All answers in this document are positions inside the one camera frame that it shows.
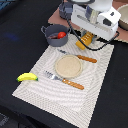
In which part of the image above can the orange toy bread loaf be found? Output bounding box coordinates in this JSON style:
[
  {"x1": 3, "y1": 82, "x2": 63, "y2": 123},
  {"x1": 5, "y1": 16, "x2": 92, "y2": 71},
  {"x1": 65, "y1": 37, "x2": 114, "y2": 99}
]
[{"x1": 76, "y1": 32, "x2": 94, "y2": 50}]

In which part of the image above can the knife with wooden handle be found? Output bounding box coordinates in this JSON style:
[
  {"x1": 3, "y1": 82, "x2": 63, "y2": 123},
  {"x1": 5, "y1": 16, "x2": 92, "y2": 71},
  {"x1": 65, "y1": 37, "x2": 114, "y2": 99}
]
[{"x1": 57, "y1": 49, "x2": 97, "y2": 63}]

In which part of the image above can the fork with wooden handle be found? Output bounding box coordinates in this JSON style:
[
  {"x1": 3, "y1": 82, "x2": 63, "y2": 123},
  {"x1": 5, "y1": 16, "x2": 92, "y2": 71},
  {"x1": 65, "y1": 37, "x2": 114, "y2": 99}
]
[{"x1": 44, "y1": 71, "x2": 84, "y2": 90}]

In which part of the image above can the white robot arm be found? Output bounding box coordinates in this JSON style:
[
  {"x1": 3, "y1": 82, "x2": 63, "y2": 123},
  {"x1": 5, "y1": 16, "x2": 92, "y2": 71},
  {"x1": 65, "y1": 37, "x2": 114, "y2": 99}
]
[{"x1": 68, "y1": 0, "x2": 121, "y2": 41}]

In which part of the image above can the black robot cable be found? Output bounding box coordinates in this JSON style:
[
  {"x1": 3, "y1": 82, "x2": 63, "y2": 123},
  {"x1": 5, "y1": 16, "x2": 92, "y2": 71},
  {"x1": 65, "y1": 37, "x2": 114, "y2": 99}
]
[{"x1": 65, "y1": 13, "x2": 120, "y2": 52}]

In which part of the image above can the small grey pot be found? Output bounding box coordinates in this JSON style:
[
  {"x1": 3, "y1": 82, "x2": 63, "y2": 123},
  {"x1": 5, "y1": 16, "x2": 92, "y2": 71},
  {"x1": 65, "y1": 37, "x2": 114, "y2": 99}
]
[{"x1": 59, "y1": 2, "x2": 73, "y2": 19}]

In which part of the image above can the large grey pot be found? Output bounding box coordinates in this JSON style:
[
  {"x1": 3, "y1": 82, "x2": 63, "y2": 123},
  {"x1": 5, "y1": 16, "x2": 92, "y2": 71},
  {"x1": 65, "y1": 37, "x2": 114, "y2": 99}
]
[{"x1": 41, "y1": 24, "x2": 71, "y2": 47}]

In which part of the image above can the brown stick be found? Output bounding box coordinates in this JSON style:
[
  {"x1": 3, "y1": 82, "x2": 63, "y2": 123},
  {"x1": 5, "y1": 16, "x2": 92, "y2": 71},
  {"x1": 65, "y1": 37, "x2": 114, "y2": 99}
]
[{"x1": 48, "y1": 33, "x2": 58, "y2": 39}]

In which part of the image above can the white striped placemat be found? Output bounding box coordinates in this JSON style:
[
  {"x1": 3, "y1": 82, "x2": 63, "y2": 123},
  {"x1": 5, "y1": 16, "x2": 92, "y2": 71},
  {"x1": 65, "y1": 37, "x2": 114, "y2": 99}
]
[{"x1": 13, "y1": 34, "x2": 114, "y2": 128}]

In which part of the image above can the round beige plate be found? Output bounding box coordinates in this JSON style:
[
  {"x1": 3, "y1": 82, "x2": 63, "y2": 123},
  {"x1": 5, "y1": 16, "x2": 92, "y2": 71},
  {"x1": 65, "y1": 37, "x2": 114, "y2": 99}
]
[{"x1": 55, "y1": 55, "x2": 82, "y2": 78}]

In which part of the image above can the yellow toy banana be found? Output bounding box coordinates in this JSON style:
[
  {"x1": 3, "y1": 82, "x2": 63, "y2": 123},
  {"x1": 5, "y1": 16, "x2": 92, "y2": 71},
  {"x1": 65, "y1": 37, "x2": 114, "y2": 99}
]
[{"x1": 16, "y1": 73, "x2": 38, "y2": 82}]

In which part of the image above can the cream bowl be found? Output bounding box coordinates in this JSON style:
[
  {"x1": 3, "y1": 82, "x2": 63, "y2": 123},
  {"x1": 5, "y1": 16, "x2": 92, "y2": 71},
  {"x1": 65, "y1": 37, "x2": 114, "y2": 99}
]
[{"x1": 118, "y1": 4, "x2": 128, "y2": 31}]

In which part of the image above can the red toy bell pepper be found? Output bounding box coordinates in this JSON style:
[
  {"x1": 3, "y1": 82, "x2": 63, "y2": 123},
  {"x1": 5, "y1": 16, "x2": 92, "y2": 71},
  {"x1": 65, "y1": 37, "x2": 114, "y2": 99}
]
[{"x1": 57, "y1": 32, "x2": 66, "y2": 39}]

